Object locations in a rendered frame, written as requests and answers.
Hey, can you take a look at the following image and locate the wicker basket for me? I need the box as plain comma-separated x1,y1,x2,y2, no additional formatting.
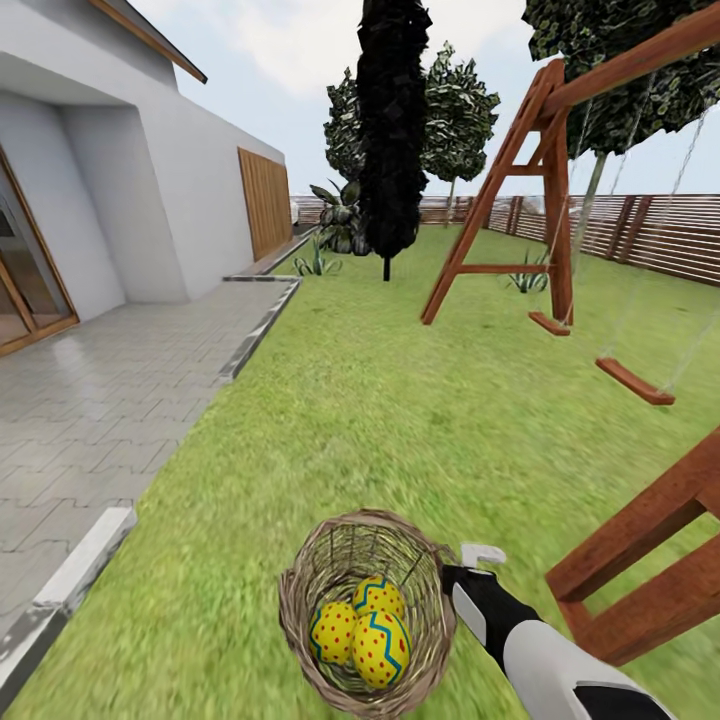
278,507,463,720

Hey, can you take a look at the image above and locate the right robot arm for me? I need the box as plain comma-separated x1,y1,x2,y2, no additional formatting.
442,543,676,720

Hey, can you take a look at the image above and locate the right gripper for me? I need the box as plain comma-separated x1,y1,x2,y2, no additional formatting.
442,562,468,595

